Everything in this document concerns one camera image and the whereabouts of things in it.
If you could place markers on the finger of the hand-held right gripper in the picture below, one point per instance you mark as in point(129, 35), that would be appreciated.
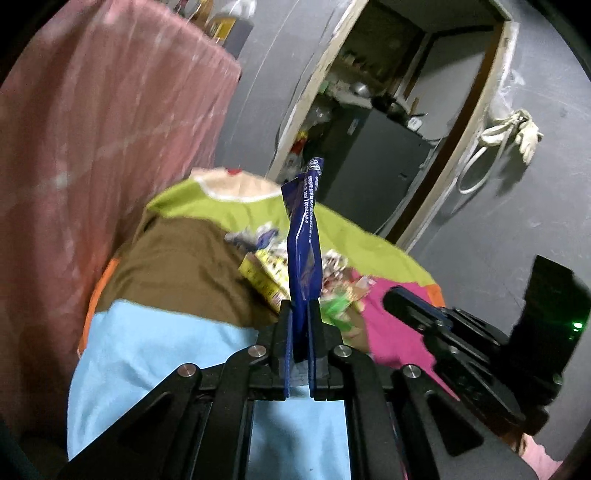
point(471, 327)
point(406, 309)

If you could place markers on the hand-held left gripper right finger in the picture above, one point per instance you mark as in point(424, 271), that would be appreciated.
point(316, 350)

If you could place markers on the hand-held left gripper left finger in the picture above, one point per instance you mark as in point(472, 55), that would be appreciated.
point(286, 350)

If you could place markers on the blue snack wrapper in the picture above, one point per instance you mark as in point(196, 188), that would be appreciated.
point(302, 258)

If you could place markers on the person's right forearm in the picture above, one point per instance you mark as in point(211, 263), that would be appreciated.
point(535, 450)

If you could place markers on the yellow snack packet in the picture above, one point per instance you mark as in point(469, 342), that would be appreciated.
point(263, 277)

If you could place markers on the pile of snack wrappers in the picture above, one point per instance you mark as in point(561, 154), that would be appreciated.
point(337, 272)

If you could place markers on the multicolour patchwork blanket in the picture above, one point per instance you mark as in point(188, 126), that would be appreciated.
point(152, 337)

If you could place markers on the dark grey cabinet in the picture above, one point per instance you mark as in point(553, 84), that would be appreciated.
point(369, 157)

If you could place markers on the white plastic bags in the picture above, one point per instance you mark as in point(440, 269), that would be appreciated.
point(298, 159)

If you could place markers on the white work gloves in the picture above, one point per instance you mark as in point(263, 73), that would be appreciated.
point(528, 134)

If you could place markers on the black wok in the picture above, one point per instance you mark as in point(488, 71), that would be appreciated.
point(390, 105)

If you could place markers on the wooden shelf unit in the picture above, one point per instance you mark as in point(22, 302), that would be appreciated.
point(369, 46)

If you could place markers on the pink checkered tablecloth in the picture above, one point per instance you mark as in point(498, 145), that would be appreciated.
point(92, 138)

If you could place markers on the pale wooden door frame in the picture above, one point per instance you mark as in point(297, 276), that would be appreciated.
point(490, 92)

